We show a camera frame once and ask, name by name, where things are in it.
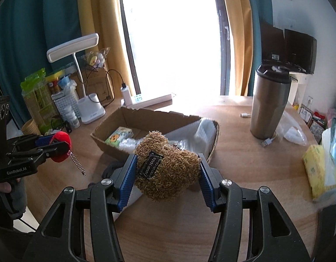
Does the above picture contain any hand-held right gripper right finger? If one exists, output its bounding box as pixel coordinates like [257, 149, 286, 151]
[198, 153, 312, 262]

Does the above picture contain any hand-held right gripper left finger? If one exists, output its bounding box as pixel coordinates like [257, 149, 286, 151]
[22, 154, 138, 262]

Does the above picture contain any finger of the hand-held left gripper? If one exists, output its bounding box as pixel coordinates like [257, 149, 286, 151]
[11, 134, 56, 147]
[7, 141, 69, 166]

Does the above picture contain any red plush keychain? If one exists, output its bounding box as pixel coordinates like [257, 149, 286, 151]
[49, 131, 86, 176]

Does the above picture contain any brown plush toy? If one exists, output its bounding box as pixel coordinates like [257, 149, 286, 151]
[133, 131, 202, 203]

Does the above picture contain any clear bubble wrap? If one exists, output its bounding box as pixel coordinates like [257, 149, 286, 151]
[119, 138, 146, 155]

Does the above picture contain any cardboard box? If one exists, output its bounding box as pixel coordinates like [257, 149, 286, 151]
[91, 106, 220, 165]

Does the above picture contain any cartoon printed tissue pack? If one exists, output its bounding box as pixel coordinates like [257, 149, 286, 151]
[105, 126, 133, 146]

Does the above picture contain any person's left hand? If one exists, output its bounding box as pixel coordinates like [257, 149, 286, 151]
[0, 181, 13, 195]

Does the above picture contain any stack of paper cups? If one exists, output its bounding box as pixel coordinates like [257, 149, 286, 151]
[21, 119, 43, 136]

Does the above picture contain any green paper cup package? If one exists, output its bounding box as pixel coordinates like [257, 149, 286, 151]
[20, 68, 62, 136]

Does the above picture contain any white slotted basket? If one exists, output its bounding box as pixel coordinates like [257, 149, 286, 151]
[51, 87, 81, 123]

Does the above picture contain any white desk lamp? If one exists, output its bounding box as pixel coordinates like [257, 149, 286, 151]
[47, 33, 106, 125]

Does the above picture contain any jar with yellow lid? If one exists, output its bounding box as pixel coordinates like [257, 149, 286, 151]
[46, 71, 65, 95]

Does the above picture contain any blue packet in basket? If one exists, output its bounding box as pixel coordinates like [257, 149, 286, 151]
[57, 76, 73, 91]

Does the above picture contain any brown carton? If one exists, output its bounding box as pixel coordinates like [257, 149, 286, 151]
[65, 67, 115, 110]

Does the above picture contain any white plug-in charger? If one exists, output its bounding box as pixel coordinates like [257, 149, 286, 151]
[121, 86, 133, 106]

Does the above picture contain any white power strip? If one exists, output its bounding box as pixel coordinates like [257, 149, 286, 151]
[124, 93, 173, 109]

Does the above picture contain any steel tumbler with black lid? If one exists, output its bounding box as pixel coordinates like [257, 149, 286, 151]
[249, 63, 292, 140]

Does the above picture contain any clear packet with toy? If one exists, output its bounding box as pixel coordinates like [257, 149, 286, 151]
[82, 48, 111, 70]

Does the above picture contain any clear plastic bag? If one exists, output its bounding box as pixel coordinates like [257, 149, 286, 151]
[277, 109, 308, 146]

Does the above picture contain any teal curtain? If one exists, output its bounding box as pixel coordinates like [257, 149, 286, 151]
[0, 0, 87, 131]
[243, 0, 275, 98]

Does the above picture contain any yellow tissue pack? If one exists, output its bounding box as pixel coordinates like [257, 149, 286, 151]
[302, 144, 336, 200]

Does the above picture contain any white cabinet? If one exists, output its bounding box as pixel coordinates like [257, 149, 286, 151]
[286, 71, 308, 110]

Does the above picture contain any pale blue packet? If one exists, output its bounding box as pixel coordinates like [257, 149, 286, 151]
[322, 109, 336, 186]

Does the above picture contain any yellow curtain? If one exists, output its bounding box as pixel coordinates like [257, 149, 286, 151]
[218, 0, 253, 97]
[76, 0, 137, 99]

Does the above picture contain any black monitor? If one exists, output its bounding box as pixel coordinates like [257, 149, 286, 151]
[283, 29, 317, 75]
[259, 19, 285, 63]

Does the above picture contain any black wrist strap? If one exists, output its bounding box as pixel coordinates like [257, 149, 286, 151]
[50, 116, 65, 130]

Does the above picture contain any white cable with plug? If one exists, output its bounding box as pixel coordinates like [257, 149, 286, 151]
[240, 112, 278, 148]

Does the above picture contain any black cable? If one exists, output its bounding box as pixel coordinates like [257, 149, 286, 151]
[102, 69, 127, 107]

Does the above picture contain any dark door frame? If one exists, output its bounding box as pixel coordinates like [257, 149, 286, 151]
[212, 0, 234, 96]

